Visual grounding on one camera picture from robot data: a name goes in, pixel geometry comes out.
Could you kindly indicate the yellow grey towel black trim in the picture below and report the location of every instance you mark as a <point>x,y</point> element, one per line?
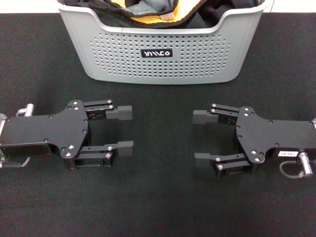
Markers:
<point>148,20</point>

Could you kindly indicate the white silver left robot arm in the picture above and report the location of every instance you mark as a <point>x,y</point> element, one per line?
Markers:
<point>1,118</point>

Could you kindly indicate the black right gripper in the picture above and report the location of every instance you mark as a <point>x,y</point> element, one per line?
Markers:
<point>276,135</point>

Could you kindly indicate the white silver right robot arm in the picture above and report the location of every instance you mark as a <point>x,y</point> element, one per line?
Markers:
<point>314,122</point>

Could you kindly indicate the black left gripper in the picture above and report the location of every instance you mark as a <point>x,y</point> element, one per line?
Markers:
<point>44,133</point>

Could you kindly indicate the grey perforated plastic storage box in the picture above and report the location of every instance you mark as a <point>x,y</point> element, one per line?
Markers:
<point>172,69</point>

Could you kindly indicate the black clothes pile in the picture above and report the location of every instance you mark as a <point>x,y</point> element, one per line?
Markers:
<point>205,17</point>

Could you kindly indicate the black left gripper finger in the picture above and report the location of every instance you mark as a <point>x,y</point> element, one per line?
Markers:
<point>121,113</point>

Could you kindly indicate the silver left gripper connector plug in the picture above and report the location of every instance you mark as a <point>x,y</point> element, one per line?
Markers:
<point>28,108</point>

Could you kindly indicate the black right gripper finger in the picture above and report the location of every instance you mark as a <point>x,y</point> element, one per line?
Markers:
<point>126,149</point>

